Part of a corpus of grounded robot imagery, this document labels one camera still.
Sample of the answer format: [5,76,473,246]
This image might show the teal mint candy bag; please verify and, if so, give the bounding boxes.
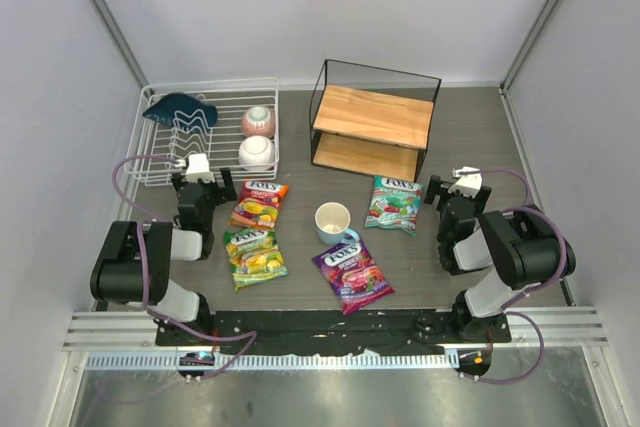
[365,175,425,236]

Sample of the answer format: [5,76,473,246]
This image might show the light blue mug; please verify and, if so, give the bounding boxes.
[314,202,360,246]

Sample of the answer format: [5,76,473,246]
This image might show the purple berries candy bag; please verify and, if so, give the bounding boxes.
[312,240,395,315]

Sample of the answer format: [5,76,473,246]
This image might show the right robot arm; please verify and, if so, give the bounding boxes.
[424,169,576,342]

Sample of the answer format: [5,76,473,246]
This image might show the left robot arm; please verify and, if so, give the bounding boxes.
[90,168,237,342]

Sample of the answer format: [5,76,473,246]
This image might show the orange fruits candy bag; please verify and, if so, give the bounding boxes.
[228,180,289,230]

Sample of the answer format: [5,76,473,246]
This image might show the green spring tea candy bag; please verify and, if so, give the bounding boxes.
[224,228,288,291]

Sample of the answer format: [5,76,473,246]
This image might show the black wood two-tier shelf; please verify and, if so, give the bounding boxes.
[308,59,442,182]

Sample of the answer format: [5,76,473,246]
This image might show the white ceramic bowl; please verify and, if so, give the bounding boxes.
[238,135,275,171]

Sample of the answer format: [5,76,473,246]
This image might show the dark blue plate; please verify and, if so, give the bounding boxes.
[142,93,218,129]

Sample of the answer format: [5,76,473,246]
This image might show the pink ceramic bowl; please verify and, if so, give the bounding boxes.
[241,106,276,138]

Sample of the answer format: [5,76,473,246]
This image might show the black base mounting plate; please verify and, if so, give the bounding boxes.
[155,309,512,357]

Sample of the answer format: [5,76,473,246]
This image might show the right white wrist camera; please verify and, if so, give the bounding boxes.
[448,166,482,198]

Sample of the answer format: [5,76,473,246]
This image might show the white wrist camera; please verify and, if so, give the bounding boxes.
[177,153,215,183]
[448,166,482,198]

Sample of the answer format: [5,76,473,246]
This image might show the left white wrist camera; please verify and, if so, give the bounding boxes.
[177,153,215,183]

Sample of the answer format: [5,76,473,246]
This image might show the white wire dish rack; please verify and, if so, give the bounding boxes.
[123,77,279,187]

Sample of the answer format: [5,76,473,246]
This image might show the white slotted cable duct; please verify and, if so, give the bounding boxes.
[85,349,459,371]

